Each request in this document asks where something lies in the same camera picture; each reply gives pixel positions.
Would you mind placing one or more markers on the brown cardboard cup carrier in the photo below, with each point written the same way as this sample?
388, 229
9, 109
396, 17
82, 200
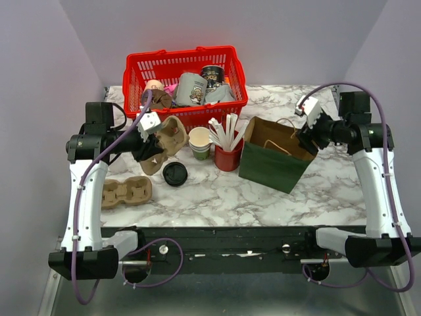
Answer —
171, 138

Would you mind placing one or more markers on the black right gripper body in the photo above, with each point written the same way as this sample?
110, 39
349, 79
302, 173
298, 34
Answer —
321, 132

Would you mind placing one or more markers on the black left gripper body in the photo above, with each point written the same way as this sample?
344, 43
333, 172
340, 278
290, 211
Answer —
141, 149

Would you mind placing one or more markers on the grey cloth in basket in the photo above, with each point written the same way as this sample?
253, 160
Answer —
221, 94

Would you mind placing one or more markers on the red straw holder cup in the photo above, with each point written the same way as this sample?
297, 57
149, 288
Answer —
228, 160

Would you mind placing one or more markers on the stack of green paper cups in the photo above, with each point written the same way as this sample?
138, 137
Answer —
199, 143

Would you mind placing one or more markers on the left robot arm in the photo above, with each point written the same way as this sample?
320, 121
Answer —
84, 254

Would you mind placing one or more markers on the red plastic shopping basket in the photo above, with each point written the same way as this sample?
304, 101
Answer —
168, 66

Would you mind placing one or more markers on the beige cup in basket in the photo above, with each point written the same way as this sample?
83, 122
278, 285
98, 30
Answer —
154, 84

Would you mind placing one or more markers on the brown paper bag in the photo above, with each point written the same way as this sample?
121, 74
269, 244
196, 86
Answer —
272, 155

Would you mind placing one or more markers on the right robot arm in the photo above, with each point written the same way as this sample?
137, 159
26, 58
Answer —
388, 239

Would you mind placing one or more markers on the grey printed cup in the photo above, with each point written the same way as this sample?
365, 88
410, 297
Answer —
191, 90

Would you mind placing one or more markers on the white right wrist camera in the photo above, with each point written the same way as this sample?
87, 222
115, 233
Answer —
310, 108

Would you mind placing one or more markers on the stack of black cup lids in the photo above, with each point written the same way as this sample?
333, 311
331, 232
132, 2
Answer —
175, 174

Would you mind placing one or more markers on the black printed can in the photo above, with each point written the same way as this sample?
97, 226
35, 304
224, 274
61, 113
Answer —
214, 75

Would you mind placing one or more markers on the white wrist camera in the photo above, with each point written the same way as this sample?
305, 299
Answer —
310, 108
148, 124

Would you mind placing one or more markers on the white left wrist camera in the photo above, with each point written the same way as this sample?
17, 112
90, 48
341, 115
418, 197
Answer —
148, 124

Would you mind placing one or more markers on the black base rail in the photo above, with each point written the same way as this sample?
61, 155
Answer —
231, 250

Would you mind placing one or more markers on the white wrapped straws bundle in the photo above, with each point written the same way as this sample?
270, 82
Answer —
226, 136

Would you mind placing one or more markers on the brown crumpled cloth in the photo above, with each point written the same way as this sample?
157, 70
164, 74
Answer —
160, 100

